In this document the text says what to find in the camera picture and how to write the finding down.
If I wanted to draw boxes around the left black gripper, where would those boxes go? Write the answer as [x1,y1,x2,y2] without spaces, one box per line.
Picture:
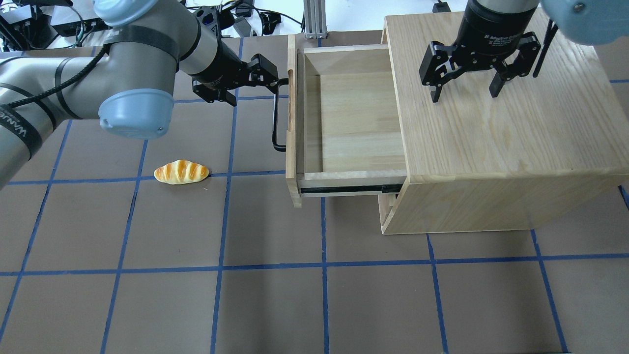
[189,37,280,107]

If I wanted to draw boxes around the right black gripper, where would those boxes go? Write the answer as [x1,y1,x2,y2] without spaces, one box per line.
[419,0,541,103]

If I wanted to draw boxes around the black metal drawer handle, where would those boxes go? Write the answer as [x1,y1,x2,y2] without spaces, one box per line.
[271,78,289,152]

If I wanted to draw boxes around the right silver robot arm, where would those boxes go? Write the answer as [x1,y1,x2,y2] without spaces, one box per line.
[419,0,629,103]

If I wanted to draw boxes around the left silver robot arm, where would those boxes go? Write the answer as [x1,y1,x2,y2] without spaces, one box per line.
[0,0,287,186]

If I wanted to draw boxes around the light wooden drawer cabinet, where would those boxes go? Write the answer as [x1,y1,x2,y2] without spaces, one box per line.
[379,12,629,235]

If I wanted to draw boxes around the toy bread roll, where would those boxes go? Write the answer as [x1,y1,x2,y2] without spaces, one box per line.
[153,159,210,185]

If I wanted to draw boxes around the aluminium frame post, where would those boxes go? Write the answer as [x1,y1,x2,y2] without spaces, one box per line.
[303,0,328,39]

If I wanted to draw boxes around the black drawer slide rail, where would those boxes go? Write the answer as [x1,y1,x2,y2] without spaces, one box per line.
[300,183,403,195]

